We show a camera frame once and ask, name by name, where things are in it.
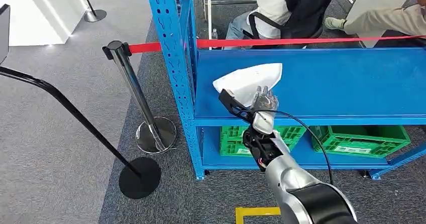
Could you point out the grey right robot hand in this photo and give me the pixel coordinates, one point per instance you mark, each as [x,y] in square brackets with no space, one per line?
[264,116]

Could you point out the white plastic shell part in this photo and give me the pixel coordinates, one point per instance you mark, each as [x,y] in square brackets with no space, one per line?
[249,79]

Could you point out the ribbed grey right robot arm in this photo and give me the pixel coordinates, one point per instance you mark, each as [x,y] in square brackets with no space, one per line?
[299,189]

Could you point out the green plastic crate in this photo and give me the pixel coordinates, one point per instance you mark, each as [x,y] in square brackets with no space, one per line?
[359,141]
[233,139]

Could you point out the blue metal shelf rack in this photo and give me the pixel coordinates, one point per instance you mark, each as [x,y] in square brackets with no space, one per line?
[316,82]

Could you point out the red barrier belt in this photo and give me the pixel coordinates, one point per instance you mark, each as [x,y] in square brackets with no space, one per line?
[233,43]

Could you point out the yellow floor tape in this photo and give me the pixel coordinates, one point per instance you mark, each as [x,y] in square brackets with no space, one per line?
[256,211]

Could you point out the clear water bottle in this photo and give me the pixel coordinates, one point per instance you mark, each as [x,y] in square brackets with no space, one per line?
[214,34]

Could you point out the black office chair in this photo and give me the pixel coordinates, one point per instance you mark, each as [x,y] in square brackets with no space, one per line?
[309,13]

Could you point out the person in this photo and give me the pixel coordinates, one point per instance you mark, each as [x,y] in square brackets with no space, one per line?
[382,21]
[266,3]

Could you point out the chrome barrier stanchion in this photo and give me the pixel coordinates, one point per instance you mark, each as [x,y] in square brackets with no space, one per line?
[94,15]
[133,82]

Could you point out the black curved floor stand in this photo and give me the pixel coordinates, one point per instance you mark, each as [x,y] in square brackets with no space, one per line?
[139,179]

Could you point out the white counter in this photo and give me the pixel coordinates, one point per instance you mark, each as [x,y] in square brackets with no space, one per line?
[40,13]

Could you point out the dark flat panel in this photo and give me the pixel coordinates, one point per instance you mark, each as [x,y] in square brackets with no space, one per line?
[4,32]

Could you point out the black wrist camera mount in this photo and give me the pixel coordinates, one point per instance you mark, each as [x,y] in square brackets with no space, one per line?
[233,104]

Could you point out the white metal table frame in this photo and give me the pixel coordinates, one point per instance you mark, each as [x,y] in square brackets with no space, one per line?
[209,16]

